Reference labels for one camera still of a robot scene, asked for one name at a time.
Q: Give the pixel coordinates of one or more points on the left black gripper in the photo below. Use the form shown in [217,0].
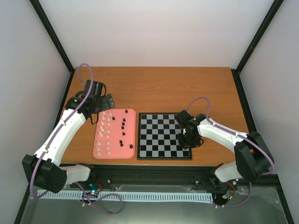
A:
[106,106]

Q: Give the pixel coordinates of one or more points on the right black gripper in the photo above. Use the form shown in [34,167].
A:
[184,145]

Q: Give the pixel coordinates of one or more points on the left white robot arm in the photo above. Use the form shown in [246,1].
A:
[58,137]

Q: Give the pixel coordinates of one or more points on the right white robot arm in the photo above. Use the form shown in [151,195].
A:
[252,156]

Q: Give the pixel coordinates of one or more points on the black white chessboard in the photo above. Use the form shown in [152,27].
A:
[158,138]

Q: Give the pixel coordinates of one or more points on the pink plastic tray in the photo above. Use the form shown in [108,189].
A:
[108,134]

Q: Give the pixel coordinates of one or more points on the black aluminium frame rail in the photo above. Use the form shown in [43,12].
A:
[109,175]

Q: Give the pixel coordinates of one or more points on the light blue slotted cable duct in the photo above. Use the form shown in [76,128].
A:
[132,196]

